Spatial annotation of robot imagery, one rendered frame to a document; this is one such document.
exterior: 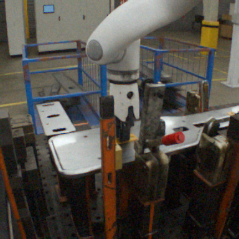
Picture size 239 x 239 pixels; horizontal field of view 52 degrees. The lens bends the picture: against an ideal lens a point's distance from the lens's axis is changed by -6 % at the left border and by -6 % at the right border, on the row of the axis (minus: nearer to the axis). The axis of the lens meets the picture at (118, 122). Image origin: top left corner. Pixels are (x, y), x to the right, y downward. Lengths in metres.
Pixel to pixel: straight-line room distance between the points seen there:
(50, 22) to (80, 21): 0.96
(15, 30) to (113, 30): 7.88
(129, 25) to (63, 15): 8.02
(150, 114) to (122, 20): 0.20
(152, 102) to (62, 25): 8.06
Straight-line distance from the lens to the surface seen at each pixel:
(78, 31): 8.65
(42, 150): 1.34
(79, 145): 0.73
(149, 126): 0.56
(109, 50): 0.55
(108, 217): 0.66
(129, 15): 0.54
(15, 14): 8.37
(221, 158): 0.65
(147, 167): 0.57
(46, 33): 8.47
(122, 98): 0.64
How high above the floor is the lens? 1.36
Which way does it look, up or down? 25 degrees down
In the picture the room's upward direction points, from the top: straight up
